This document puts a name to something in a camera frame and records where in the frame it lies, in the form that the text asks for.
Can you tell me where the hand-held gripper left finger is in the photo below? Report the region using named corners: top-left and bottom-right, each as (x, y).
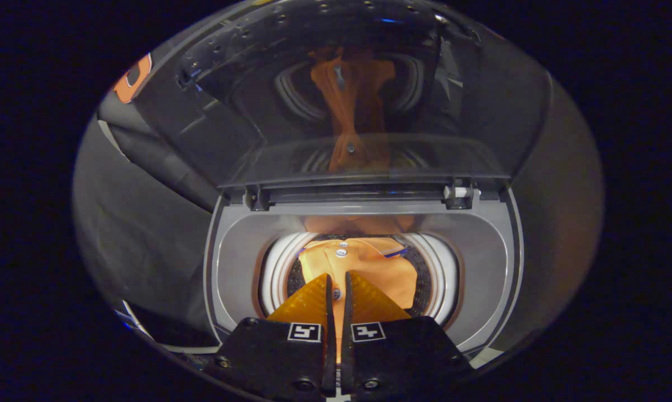
top-left (204, 272), bottom-right (336, 400)

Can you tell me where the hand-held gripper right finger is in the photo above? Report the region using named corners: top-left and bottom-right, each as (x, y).
top-left (340, 271), bottom-right (473, 398)

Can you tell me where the orange polo shirt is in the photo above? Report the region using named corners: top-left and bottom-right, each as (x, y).
top-left (298, 237), bottom-right (420, 363)

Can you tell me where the dark glass washing machine lid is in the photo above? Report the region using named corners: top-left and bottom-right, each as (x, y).
top-left (132, 0), bottom-right (554, 210)

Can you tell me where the black backdrop cloth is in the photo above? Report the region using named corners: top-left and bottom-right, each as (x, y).
top-left (72, 53), bottom-right (220, 347)

